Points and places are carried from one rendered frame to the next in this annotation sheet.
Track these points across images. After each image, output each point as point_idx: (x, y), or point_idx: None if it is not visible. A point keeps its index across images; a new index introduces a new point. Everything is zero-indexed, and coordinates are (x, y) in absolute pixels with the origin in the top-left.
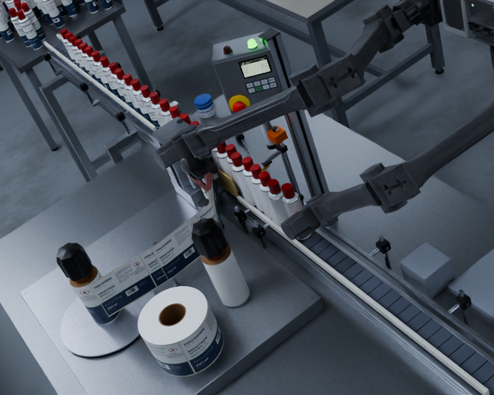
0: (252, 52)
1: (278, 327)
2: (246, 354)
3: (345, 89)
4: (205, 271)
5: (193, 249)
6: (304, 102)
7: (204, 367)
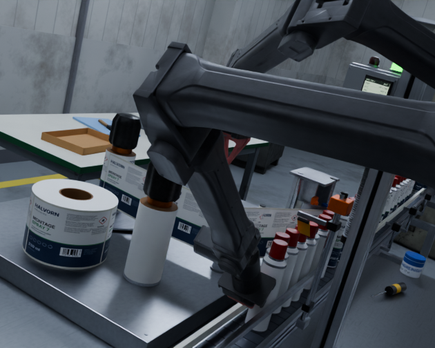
0: (386, 71)
1: (92, 306)
2: (49, 284)
3: (322, 16)
4: (176, 259)
5: (189, 230)
6: (286, 21)
7: (31, 255)
